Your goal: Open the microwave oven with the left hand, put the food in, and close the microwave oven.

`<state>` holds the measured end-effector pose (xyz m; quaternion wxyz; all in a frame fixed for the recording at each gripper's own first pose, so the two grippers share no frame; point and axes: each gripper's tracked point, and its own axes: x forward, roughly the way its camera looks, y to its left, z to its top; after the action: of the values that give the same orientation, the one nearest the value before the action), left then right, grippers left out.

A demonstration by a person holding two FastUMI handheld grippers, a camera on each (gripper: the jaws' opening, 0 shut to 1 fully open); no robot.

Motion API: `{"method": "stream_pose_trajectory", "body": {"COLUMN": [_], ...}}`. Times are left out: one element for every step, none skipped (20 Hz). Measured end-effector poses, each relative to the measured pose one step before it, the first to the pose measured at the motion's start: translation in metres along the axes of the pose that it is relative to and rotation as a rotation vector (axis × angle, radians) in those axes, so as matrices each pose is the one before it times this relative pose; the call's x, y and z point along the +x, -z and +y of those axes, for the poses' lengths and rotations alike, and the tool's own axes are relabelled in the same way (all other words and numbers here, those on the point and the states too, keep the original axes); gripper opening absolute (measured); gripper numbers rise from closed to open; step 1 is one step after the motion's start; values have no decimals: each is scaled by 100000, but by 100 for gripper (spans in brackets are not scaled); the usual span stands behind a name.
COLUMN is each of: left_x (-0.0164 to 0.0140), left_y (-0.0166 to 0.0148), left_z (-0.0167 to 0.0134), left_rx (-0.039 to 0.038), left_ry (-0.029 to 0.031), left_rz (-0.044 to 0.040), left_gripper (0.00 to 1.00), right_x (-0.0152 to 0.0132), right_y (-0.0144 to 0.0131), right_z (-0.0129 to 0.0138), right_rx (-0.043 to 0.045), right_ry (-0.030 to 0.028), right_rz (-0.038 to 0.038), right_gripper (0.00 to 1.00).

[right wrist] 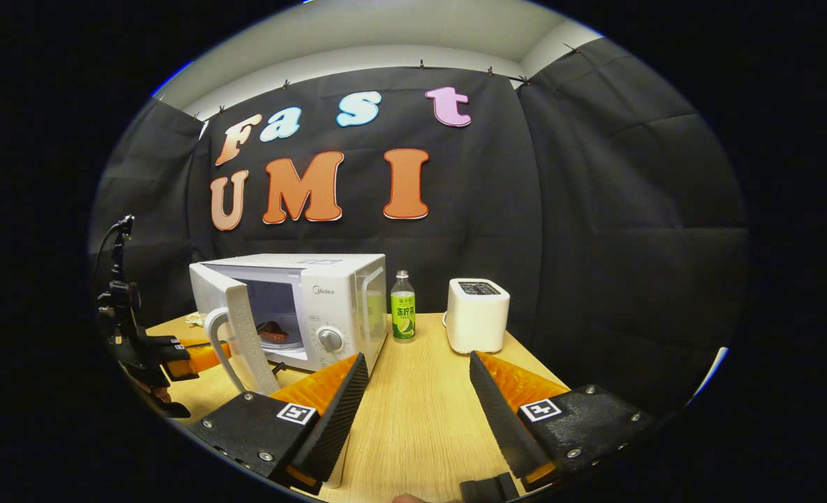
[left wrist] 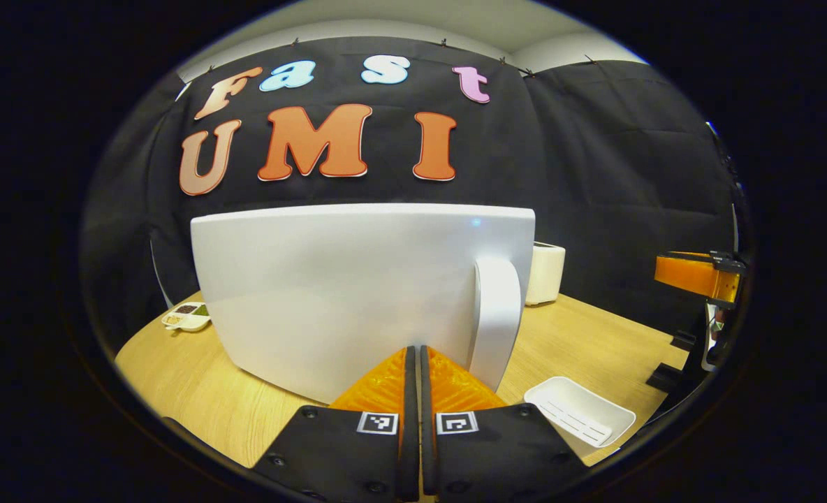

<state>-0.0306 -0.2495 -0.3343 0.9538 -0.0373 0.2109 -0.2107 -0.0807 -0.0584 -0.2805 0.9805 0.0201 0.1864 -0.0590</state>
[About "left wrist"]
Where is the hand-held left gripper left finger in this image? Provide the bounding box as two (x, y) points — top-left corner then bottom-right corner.
(253, 346), (420, 502)

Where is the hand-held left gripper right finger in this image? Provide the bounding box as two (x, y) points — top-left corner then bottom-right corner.
(420, 346), (589, 501)

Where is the white microwave oven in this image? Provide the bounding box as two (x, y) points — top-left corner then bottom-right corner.
(190, 203), (536, 404)

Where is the white plastic tray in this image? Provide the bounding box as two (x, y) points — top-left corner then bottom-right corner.
(524, 377), (636, 448)

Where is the cream white toaster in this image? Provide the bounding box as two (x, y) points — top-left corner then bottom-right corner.
(525, 242), (566, 306)

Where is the white divided dish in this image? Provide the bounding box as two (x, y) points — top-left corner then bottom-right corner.
(161, 302), (212, 332)

